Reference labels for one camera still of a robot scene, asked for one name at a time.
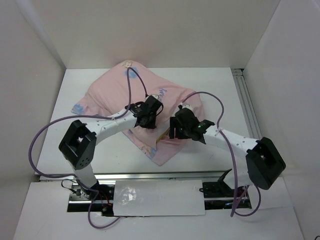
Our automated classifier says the white cover sheet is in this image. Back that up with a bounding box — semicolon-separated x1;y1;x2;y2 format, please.
113;180;206;217

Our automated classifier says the white pillow yellow trim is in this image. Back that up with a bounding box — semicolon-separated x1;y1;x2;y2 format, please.
156;128;170;143

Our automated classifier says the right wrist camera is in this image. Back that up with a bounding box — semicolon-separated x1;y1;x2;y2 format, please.
177;102;193;111

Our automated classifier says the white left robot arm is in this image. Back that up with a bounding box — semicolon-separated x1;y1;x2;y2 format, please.
58;95;164;200

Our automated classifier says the aluminium side rail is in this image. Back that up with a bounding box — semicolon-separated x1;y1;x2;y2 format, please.
231;68;263;139

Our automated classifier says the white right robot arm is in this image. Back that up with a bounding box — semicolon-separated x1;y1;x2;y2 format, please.
169;106;286;190

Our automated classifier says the aluminium front rail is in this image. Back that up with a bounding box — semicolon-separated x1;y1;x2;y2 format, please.
38;171;251;181

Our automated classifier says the pink printed pillowcase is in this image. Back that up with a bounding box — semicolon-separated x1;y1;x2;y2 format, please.
71;60;205;166

